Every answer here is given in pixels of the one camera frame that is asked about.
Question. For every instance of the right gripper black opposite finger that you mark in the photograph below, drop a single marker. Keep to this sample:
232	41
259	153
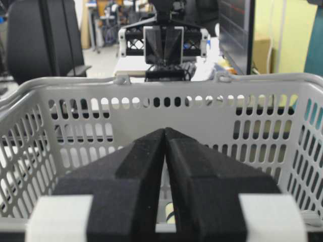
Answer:
153	48
173	50

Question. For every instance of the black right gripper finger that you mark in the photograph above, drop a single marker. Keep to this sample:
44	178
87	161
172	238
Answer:
218	198
112	199

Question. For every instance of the yellow cloth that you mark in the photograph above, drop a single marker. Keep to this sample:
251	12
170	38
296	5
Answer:
170	213

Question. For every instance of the grey plastic shopping basket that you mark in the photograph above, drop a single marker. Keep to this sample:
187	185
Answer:
50	126

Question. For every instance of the dark monitor screen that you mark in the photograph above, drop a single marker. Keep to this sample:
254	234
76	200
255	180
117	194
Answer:
236	19

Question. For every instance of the cardboard box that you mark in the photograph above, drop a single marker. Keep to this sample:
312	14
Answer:
261	56

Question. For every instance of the black office chair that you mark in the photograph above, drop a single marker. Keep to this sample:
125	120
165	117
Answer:
44	40

